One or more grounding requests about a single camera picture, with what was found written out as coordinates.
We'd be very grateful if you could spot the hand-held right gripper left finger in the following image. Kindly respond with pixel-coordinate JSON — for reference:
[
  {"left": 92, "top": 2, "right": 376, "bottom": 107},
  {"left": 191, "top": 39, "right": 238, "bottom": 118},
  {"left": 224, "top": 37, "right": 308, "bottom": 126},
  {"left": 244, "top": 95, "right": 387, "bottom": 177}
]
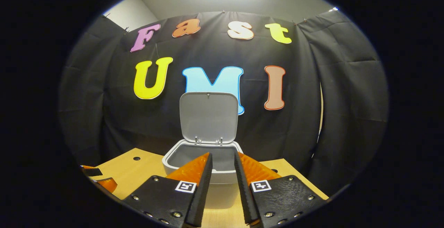
[{"left": 122, "top": 152, "right": 213, "bottom": 228}]

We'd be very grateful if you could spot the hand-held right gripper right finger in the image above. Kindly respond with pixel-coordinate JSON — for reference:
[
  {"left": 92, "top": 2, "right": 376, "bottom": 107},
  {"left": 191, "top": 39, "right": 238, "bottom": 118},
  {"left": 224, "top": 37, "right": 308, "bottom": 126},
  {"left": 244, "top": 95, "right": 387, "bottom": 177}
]
[{"left": 234, "top": 151, "right": 329, "bottom": 228}]

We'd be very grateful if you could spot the white desktop garbage bin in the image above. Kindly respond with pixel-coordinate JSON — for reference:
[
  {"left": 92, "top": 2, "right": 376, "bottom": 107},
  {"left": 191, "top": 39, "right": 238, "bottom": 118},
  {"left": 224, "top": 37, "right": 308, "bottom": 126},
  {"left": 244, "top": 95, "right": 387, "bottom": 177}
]
[{"left": 162, "top": 139, "right": 244, "bottom": 209}]

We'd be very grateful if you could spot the white garbage bin lid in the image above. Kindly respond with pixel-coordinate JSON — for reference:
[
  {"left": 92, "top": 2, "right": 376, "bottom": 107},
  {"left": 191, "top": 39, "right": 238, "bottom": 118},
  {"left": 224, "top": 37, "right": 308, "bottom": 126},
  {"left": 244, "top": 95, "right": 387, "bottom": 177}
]
[{"left": 179, "top": 92, "right": 240, "bottom": 144}]

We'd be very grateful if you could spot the wooden desktop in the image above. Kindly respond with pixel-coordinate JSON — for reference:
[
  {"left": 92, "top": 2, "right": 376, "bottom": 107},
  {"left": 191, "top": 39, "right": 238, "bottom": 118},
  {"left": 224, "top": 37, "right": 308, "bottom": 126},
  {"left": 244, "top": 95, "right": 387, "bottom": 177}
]
[{"left": 94, "top": 147, "right": 329, "bottom": 228}]

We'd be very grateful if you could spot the black backdrop cloth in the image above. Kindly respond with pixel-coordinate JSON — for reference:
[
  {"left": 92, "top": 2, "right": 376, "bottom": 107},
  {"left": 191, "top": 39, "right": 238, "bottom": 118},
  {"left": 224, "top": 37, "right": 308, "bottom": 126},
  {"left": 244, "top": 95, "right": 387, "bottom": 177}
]
[{"left": 58, "top": 9, "right": 389, "bottom": 197}]

